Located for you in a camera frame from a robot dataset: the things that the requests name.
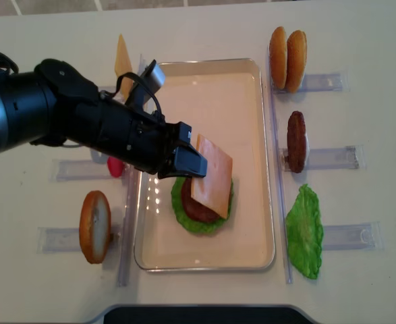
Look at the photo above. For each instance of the brown meat patty right rack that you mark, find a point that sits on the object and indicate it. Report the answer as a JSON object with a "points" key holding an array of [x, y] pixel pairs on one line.
{"points": [[296, 142]]}

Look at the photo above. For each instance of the green lettuce on tray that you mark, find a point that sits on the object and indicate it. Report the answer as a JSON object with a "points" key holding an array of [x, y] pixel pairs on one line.
{"points": [[177, 205]]}

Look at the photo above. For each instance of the black table edge panel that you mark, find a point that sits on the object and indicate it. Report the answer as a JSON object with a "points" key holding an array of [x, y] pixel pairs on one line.
{"points": [[203, 314]]}

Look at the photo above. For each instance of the clear right rack patty track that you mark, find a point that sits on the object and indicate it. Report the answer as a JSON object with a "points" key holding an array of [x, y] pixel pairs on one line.
{"points": [[346, 157]]}

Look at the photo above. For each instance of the red tomato slice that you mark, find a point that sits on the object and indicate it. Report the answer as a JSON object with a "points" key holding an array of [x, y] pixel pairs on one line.
{"points": [[115, 167]]}

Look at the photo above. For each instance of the white metal tray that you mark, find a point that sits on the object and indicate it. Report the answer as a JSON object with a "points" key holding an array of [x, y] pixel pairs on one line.
{"points": [[221, 100]]}

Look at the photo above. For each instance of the clear left rack bun track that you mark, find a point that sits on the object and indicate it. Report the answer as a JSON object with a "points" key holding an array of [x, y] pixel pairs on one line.
{"points": [[58, 240]]}

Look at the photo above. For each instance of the clear left rack tomato track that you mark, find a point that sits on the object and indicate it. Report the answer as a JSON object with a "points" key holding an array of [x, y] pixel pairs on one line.
{"points": [[78, 170]]}

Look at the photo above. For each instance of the orange cheese slice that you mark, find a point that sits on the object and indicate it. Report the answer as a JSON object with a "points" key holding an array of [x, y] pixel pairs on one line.
{"points": [[213, 190]]}

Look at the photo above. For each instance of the bun slice right rack inner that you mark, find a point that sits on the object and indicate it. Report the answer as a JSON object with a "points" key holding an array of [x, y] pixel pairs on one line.
{"points": [[296, 60]]}

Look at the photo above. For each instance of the green lettuce leaf right rack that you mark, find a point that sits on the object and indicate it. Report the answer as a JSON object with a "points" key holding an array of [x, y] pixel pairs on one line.
{"points": [[305, 233]]}

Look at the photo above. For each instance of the clear right rack lettuce track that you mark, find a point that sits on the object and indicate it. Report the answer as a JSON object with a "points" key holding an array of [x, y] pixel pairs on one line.
{"points": [[363, 236]]}

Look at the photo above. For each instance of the white pusher behind patty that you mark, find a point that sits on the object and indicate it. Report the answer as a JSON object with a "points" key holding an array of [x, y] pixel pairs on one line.
{"points": [[307, 150]]}

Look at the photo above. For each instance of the yellow cheese slice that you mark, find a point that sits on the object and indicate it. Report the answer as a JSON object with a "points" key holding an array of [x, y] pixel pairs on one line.
{"points": [[122, 66]]}

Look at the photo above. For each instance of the bun slice on left rack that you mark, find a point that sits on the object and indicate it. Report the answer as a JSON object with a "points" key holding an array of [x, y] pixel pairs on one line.
{"points": [[95, 227]]}

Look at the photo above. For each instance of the bun slice right rack outer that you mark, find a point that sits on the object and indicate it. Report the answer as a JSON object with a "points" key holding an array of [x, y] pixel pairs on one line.
{"points": [[278, 57]]}

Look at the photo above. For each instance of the clear right rack front rail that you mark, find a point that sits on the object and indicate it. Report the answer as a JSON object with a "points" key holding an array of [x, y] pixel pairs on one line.
{"points": [[279, 176]]}

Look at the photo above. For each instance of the clear right rack bun track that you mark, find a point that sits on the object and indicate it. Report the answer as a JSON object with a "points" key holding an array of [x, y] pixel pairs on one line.
{"points": [[336, 81]]}

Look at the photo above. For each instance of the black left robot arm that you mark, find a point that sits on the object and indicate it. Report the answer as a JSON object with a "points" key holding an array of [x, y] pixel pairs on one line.
{"points": [[55, 103]]}

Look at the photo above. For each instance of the clear rack bun track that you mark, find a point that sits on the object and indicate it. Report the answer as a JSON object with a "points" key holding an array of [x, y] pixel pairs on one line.
{"points": [[336, 81], [58, 240]]}

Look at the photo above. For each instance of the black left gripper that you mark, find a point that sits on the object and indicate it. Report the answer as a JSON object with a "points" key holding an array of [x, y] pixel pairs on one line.
{"points": [[136, 138]]}

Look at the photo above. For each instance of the bun slice rack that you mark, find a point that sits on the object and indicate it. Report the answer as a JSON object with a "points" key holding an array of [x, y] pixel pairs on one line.
{"points": [[296, 60], [278, 57]]}

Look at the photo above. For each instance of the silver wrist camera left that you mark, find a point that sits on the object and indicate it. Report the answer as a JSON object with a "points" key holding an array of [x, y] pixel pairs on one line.
{"points": [[153, 77]]}

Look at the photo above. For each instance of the brown meat patty on tray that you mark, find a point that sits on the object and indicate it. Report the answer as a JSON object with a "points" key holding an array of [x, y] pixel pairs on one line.
{"points": [[193, 209]]}

